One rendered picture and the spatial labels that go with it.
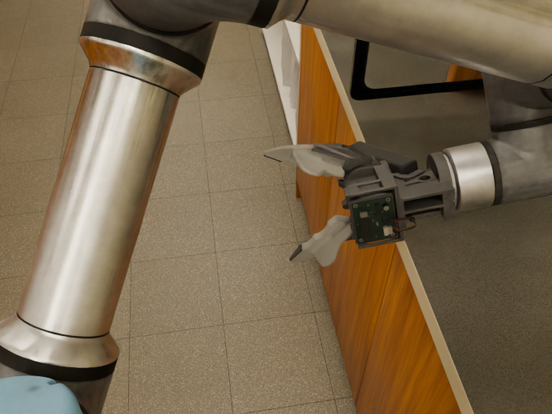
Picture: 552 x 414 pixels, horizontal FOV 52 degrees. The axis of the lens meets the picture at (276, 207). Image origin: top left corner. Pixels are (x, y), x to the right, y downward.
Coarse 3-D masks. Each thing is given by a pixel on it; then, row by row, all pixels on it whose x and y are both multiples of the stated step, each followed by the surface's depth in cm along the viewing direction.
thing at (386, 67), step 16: (384, 48) 98; (352, 64) 100; (368, 64) 100; (384, 64) 100; (400, 64) 101; (416, 64) 101; (432, 64) 102; (448, 64) 102; (368, 80) 102; (384, 80) 103; (400, 80) 103; (416, 80) 104; (432, 80) 105; (448, 80) 105
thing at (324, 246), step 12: (336, 216) 70; (324, 228) 70; (336, 228) 69; (348, 228) 68; (312, 240) 71; (324, 240) 70; (336, 240) 68; (300, 252) 70; (312, 252) 70; (324, 252) 68; (336, 252) 66; (324, 264) 67
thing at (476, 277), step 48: (336, 48) 126; (432, 96) 114; (480, 96) 114; (384, 144) 105; (432, 144) 105; (432, 240) 89; (480, 240) 89; (528, 240) 89; (432, 288) 83; (480, 288) 83; (528, 288) 83; (432, 336) 82; (480, 336) 78; (528, 336) 78; (480, 384) 73; (528, 384) 73
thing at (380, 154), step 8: (352, 144) 74; (360, 144) 73; (368, 144) 73; (368, 152) 70; (376, 152) 70; (384, 152) 69; (392, 152) 69; (392, 160) 67; (400, 160) 66; (408, 160) 66; (392, 168) 66; (400, 168) 65; (408, 168) 65; (416, 168) 66
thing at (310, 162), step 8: (264, 152) 64; (272, 152) 64; (280, 152) 64; (288, 152) 64; (296, 152) 64; (304, 152) 64; (312, 152) 64; (280, 160) 64; (288, 160) 64; (296, 160) 62; (304, 160) 62; (312, 160) 63; (320, 160) 64; (328, 160) 64; (336, 160) 65; (304, 168) 61; (312, 168) 61; (320, 168) 62; (328, 168) 63; (336, 168) 64; (328, 176) 65; (336, 176) 63
